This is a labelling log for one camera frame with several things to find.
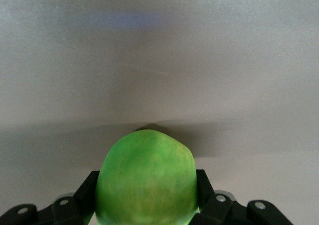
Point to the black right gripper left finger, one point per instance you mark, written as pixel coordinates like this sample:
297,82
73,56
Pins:
74,210

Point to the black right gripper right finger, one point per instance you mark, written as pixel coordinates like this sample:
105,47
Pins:
214,210

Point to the green apple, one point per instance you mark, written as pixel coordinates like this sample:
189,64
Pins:
147,180

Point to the brown table cloth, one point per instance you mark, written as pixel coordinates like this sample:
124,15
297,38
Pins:
159,60

